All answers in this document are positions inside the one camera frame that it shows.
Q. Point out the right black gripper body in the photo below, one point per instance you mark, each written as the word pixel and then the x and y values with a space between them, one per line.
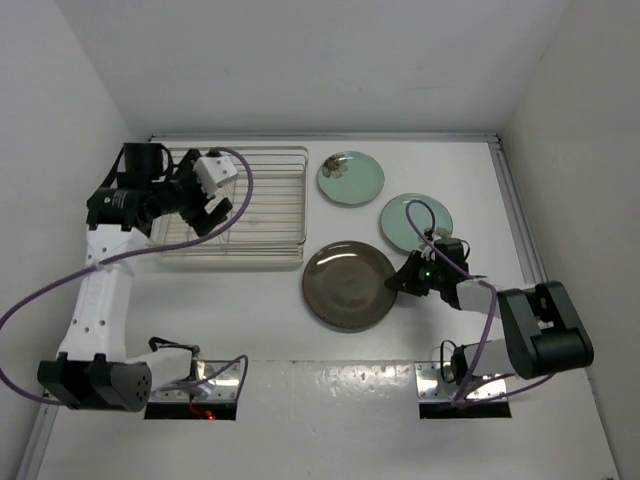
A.
pixel 426 274

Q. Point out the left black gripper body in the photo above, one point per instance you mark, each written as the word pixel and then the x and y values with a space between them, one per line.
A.
pixel 184 194

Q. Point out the green flower plate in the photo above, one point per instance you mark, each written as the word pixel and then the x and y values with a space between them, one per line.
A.
pixel 350 178
pixel 396 227

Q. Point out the brown ceramic plate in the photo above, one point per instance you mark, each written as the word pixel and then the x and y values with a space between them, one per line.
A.
pixel 343 285

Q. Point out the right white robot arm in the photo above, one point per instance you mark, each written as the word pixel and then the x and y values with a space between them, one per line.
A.
pixel 487 357

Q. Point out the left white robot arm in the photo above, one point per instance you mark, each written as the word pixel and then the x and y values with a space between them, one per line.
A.
pixel 92 370

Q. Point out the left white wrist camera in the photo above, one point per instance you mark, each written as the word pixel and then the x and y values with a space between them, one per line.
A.
pixel 214 172

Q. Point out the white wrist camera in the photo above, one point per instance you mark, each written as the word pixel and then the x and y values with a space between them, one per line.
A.
pixel 437 233
pixel 214 172

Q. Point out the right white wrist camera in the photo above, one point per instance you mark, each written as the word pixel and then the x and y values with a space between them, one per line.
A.
pixel 437 233

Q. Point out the wire dish rack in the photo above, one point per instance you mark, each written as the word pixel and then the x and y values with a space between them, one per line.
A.
pixel 272 231

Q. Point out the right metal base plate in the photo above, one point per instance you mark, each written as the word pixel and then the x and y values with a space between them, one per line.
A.
pixel 432 389

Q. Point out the metal base plate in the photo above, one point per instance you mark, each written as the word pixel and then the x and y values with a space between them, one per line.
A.
pixel 215 382
pixel 432 389

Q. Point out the aluminium frame rail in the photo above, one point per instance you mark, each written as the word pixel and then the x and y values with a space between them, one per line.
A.
pixel 525 240

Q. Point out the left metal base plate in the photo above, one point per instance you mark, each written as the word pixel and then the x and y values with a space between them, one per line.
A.
pixel 215 382

